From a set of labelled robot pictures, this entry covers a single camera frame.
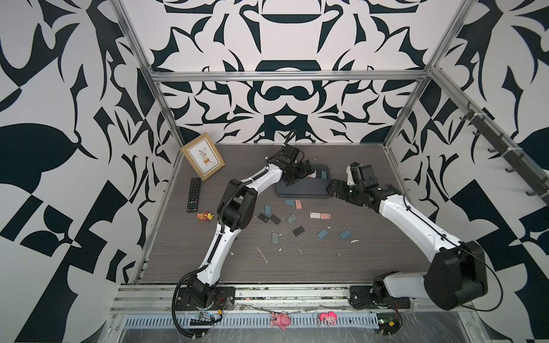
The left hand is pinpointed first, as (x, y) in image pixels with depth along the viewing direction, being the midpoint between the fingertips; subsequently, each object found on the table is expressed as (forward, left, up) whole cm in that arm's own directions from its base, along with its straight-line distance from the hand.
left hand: (308, 170), depth 101 cm
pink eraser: (-14, +6, -6) cm, 17 cm away
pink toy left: (-56, +16, -5) cm, 59 cm away
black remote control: (-8, +53, -6) cm, 54 cm away
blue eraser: (+1, -9, -6) cm, 10 cm away
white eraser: (-19, -1, -7) cm, 21 cm away
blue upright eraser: (-17, +19, -6) cm, 27 cm away
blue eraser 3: (-29, -12, -7) cm, 32 cm away
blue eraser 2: (-28, -3, -7) cm, 29 cm away
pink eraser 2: (-20, -6, -7) cm, 22 cm away
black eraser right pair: (-20, +16, -8) cm, 27 cm away
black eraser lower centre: (-26, +7, -8) cm, 28 cm away
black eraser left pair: (-19, +21, -8) cm, 30 cm away
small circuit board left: (-55, +40, -6) cm, 68 cm away
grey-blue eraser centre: (-20, +9, -8) cm, 24 cm away
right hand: (-15, -8, +7) cm, 18 cm away
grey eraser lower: (-29, +17, -7) cm, 34 cm away
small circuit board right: (-58, -20, -8) cm, 62 cm away
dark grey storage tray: (-11, +3, +2) cm, 12 cm away
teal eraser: (-13, +9, -6) cm, 17 cm away
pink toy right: (-56, 0, -6) cm, 57 cm away
